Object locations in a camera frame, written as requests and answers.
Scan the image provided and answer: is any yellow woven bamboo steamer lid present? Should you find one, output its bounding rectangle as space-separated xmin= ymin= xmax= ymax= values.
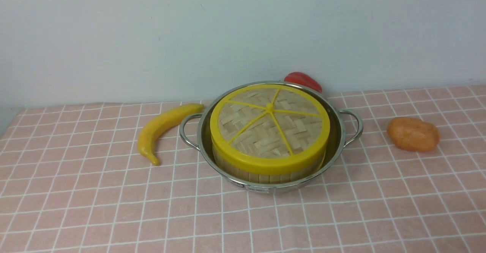
xmin=209 ymin=83 xmax=331 ymax=158

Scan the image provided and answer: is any yellow rimmed bamboo steamer basket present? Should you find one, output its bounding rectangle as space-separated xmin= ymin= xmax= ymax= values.
xmin=212 ymin=146 xmax=326 ymax=184

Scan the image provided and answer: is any stainless steel pot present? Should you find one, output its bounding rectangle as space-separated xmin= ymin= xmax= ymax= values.
xmin=179 ymin=81 xmax=363 ymax=194

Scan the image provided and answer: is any red toy pepper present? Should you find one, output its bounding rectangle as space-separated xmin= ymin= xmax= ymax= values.
xmin=284 ymin=72 xmax=322 ymax=93

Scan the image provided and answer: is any yellow plastic banana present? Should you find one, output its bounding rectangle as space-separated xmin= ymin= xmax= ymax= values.
xmin=137 ymin=103 xmax=205 ymax=165

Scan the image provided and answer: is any orange toy potato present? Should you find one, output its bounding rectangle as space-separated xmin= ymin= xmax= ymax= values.
xmin=387 ymin=117 xmax=440 ymax=152

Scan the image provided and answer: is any pink checkered tablecloth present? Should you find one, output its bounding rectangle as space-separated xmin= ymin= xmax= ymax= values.
xmin=0 ymin=86 xmax=486 ymax=253

